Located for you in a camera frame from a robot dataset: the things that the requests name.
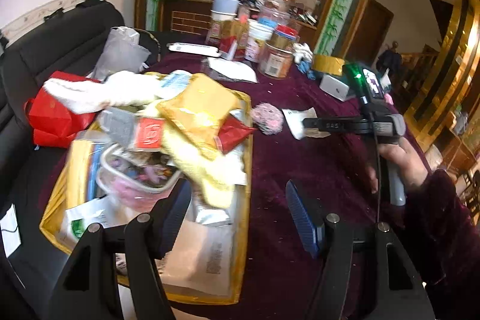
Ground pink fluffy scrunchie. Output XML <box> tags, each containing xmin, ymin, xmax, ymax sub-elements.
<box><xmin>250</xmin><ymin>102</ymin><xmax>284</xmax><ymax>136</ymax></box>

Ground grey red small box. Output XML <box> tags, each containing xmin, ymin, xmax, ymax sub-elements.
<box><xmin>97</xmin><ymin>107</ymin><xmax>164</xmax><ymax>152</ymax></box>

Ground gold tray box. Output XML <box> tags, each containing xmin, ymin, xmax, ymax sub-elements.
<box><xmin>39</xmin><ymin>70</ymin><xmax>253</xmax><ymax>305</ymax></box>

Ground yellow padded envelope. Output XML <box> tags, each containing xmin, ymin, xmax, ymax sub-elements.
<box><xmin>156</xmin><ymin>73</ymin><xmax>241</xmax><ymax>160</ymax></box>

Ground white cloth towel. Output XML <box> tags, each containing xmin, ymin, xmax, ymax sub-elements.
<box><xmin>43</xmin><ymin>71</ymin><xmax>161</xmax><ymax>115</ymax></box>

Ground blue print white packet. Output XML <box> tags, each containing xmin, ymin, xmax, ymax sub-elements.
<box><xmin>159</xmin><ymin>70</ymin><xmax>192</xmax><ymax>100</ymax></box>

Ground green white wipes pack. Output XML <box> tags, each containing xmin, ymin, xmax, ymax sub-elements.
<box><xmin>56</xmin><ymin>196</ymin><xmax>124</xmax><ymax>250</ymax></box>

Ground coloured cloths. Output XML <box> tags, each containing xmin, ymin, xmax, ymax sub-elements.
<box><xmin>66</xmin><ymin>139</ymin><xmax>107</xmax><ymax>209</ymax></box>

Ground red foil pouch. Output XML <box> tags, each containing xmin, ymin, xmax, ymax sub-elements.
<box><xmin>214</xmin><ymin>115</ymin><xmax>255</xmax><ymax>154</ymax></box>

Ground person right forearm sleeve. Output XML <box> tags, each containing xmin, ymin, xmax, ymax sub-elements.
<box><xmin>398</xmin><ymin>171</ymin><xmax>479</xmax><ymax>319</ymax></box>

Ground person right hand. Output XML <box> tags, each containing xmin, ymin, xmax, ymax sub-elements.
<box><xmin>377</xmin><ymin>137</ymin><xmax>429</xmax><ymax>193</ymax></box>

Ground pink fluffy item far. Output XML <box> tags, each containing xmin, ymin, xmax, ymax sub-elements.
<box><xmin>384</xmin><ymin>93</ymin><xmax>394</xmax><ymax>106</ymax></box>

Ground long teal tissue pack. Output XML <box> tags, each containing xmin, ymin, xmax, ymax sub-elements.
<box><xmin>319</xmin><ymin>74</ymin><xmax>355</xmax><ymax>102</ymax></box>

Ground gold tape roll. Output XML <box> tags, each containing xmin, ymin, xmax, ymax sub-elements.
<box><xmin>311</xmin><ymin>54</ymin><xmax>345</xmax><ymax>76</ymax></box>

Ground purple velvet tablecloth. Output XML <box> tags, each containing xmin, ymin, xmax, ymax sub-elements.
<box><xmin>37</xmin><ymin>49</ymin><xmax>432</xmax><ymax>320</ymax></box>

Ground white gloves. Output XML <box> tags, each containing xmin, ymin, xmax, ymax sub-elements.
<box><xmin>293</xmin><ymin>43</ymin><xmax>313</xmax><ymax>64</ymax></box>

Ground orange label clear jar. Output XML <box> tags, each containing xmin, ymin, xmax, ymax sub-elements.
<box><xmin>259</xmin><ymin>24</ymin><xmax>298</xmax><ymax>79</ymax></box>

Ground blue label plastic jar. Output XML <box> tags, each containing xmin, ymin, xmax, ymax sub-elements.
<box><xmin>257</xmin><ymin>7</ymin><xmax>290</xmax><ymax>29</ymax></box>

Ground white face mask bag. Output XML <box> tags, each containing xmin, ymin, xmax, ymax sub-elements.
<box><xmin>201</xmin><ymin>58</ymin><xmax>258</xmax><ymax>84</ymax></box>

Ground red lid plastic jar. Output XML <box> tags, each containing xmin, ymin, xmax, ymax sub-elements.
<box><xmin>264</xmin><ymin>0</ymin><xmax>292</xmax><ymax>12</ymax></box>

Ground red gold sachet packets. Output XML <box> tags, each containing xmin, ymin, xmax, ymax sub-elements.
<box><xmin>206</xmin><ymin>19</ymin><xmax>248</xmax><ymax>61</ymax></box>

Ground red paper bag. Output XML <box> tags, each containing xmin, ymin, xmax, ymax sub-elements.
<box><xmin>24</xmin><ymin>88</ymin><xmax>96</xmax><ymax>149</ymax></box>

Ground white flat packet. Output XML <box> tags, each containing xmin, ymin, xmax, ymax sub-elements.
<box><xmin>167</xmin><ymin>42</ymin><xmax>221</xmax><ymax>58</ymax></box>

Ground clear plastic bag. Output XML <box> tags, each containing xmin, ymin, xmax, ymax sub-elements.
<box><xmin>91</xmin><ymin>26</ymin><xmax>151</xmax><ymax>81</ymax></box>

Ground black leather sofa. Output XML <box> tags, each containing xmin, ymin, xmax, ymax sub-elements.
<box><xmin>0</xmin><ymin>0</ymin><xmax>166</xmax><ymax>320</ymax></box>

